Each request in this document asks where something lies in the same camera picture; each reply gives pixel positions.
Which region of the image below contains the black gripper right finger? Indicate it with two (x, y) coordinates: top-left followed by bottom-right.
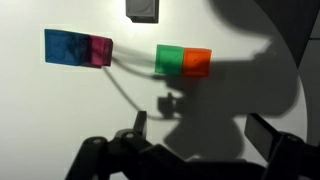
(244, 113), (320, 180)

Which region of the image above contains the blue block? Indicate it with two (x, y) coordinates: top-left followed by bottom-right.
(44, 28), (91, 68)

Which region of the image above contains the gray block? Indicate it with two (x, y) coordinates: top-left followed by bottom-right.
(125, 0), (160, 24)

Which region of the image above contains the green block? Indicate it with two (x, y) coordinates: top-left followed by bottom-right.
(154, 44), (185, 76)

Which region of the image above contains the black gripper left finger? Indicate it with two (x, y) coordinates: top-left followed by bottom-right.
(64, 110), (156, 180)

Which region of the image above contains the orange block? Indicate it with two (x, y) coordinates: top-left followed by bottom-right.
(181, 47), (213, 78)

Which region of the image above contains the pink block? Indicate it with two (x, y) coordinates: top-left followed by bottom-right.
(78, 34), (114, 69)

